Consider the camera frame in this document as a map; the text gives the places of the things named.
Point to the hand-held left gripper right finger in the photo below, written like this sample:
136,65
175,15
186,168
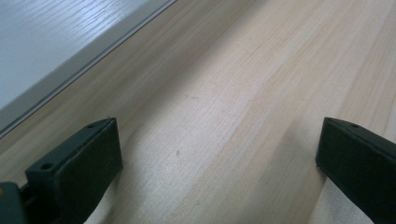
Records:
358,161

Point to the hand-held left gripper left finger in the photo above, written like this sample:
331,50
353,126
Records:
77,168

